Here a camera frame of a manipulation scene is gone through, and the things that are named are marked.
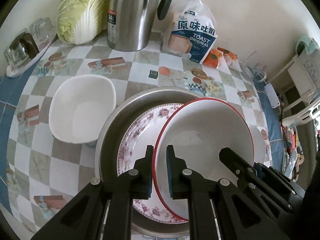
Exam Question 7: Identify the clear drinking glass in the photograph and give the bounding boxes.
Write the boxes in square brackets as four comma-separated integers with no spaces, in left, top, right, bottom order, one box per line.
[29,17,56,51]

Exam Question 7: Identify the white rectangular device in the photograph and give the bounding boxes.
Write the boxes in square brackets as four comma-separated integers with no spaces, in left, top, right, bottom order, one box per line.
[264,83,280,109]

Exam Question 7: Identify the colourful clutter pile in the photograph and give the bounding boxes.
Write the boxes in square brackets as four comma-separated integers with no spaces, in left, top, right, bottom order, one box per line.
[281,119,305,182]

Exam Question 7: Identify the toast bread bag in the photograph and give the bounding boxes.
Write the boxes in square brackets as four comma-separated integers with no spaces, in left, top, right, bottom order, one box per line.
[163,0,217,64]

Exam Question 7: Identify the stainless steel round tray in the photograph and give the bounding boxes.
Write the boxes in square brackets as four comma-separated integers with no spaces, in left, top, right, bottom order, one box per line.
[94,87,200,238]

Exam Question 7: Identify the white round shallow plate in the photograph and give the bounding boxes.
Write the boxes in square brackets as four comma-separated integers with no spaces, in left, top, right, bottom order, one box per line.
[248,125,266,164]

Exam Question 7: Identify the clear glass pitcher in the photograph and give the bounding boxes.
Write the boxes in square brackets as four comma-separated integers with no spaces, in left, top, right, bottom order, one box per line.
[240,51,267,83]

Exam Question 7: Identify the floral pink rimmed plate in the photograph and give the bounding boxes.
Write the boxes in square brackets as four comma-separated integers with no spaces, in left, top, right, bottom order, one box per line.
[117,103,186,224]

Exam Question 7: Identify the dark glass cup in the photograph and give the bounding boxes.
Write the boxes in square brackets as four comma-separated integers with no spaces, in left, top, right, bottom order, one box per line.
[4,29,39,68]

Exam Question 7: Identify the stainless steel thermos jug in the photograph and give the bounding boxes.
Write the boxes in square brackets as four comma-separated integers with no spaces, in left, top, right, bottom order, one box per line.
[107,0,172,52]

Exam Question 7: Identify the white saucer tray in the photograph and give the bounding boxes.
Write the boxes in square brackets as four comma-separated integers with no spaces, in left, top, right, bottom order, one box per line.
[6,34,57,78]

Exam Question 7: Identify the strawberry bowl red rim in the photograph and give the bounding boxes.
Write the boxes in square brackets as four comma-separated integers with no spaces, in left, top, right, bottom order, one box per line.
[152,98,254,222]

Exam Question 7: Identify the white square bowl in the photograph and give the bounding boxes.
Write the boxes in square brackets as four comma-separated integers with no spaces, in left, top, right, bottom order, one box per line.
[48,74,116,144]

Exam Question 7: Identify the orange snack packet right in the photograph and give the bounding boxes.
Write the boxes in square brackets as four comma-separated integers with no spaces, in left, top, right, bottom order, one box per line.
[217,47,242,72]

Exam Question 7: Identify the napa cabbage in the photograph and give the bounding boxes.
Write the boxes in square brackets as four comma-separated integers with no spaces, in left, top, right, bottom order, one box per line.
[56,0,107,45]

